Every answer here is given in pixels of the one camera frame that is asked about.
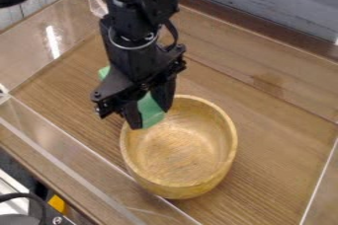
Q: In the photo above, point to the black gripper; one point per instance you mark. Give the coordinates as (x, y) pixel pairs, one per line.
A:
(149, 63)

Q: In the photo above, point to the green rectangular block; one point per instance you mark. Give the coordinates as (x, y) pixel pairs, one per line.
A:
(150, 110)

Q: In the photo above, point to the brown wooden bowl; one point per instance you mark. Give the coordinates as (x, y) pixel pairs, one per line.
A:
(181, 158)

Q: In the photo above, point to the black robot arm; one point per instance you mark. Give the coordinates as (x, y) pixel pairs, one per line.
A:
(134, 16)

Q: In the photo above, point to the clear acrylic front barrier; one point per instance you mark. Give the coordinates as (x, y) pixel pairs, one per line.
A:
(54, 135)

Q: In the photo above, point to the yellow label sticker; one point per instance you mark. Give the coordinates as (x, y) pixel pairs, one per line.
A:
(58, 204)

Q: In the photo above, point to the clear acrylic corner bracket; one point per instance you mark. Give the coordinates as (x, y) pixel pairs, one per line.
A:
(98, 8)

